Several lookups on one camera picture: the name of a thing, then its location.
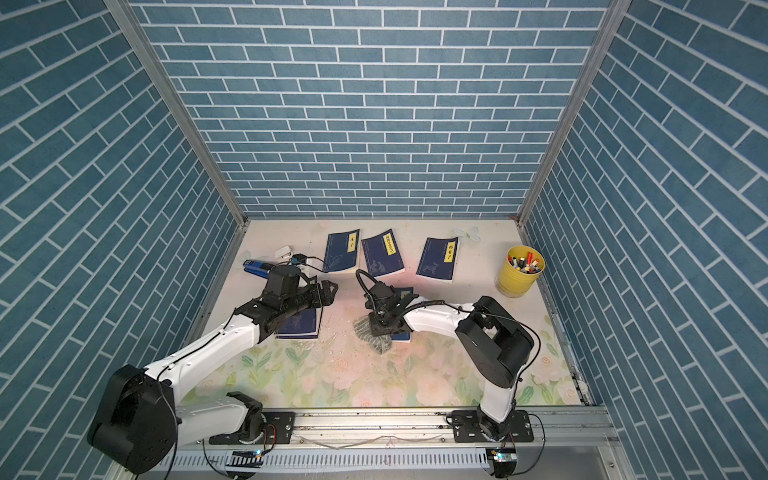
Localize blue black stapler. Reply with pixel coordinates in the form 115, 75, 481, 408
242, 259, 274, 279

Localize blue book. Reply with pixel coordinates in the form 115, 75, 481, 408
416, 237, 459, 282
390, 287, 414, 342
276, 309, 322, 340
323, 229, 360, 273
362, 229, 405, 277

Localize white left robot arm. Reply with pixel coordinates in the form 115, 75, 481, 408
86, 265, 338, 474

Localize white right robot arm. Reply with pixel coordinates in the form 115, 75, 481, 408
354, 282, 536, 441

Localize yellow pen cup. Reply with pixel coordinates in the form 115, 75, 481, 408
496, 245, 546, 298

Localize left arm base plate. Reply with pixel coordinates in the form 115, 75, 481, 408
208, 410, 296, 447

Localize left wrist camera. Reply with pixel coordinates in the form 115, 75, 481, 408
290, 253, 308, 265

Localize grey striped cloth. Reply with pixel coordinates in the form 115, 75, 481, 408
353, 317, 392, 354

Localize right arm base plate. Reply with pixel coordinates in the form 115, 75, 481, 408
446, 408, 534, 443

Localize pens in cup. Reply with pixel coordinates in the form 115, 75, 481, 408
507, 251, 542, 275

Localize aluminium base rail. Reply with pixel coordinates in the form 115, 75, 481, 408
187, 407, 619, 468

